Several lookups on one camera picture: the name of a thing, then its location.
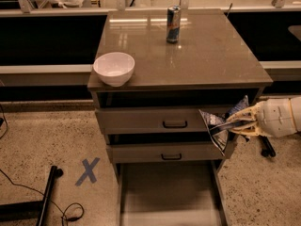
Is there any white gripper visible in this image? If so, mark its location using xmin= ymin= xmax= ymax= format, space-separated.
xmin=227 ymin=98 xmax=297 ymax=137

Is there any blue chip bag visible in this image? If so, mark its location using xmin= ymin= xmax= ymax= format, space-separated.
xmin=198 ymin=96 xmax=249 ymax=155

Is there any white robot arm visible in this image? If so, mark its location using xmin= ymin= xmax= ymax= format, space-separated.
xmin=227 ymin=97 xmax=301 ymax=137

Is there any bottom open grey drawer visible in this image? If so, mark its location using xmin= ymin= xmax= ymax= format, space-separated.
xmin=118 ymin=161 xmax=230 ymax=226

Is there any grey drawer cabinet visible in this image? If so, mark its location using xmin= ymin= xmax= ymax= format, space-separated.
xmin=87 ymin=8 xmax=274 ymax=226

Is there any top grey drawer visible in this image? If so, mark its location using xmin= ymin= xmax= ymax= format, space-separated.
xmin=94 ymin=103 xmax=259 ymax=136

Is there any middle grey drawer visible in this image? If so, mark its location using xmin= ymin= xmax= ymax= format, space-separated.
xmin=106 ymin=142 xmax=237 ymax=164

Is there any black stand leg right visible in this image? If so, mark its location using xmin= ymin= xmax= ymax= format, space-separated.
xmin=260 ymin=137 xmax=276 ymax=157

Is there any black stand leg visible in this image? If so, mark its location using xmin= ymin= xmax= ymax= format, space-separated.
xmin=0 ymin=166 xmax=63 ymax=226
xmin=260 ymin=137 xmax=276 ymax=157

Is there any blue silver energy drink can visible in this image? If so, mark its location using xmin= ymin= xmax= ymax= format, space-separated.
xmin=166 ymin=6 xmax=181 ymax=43

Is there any white bowl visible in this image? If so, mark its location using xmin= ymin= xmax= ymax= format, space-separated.
xmin=93 ymin=52 xmax=135 ymax=87

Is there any blue tape X mark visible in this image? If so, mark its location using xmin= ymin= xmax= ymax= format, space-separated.
xmin=75 ymin=157 xmax=100 ymax=186

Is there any black stand leg left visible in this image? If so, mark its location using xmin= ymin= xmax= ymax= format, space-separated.
xmin=0 ymin=166 xmax=63 ymax=226

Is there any black cable on floor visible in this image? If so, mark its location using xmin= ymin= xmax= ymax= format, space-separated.
xmin=0 ymin=168 xmax=85 ymax=226

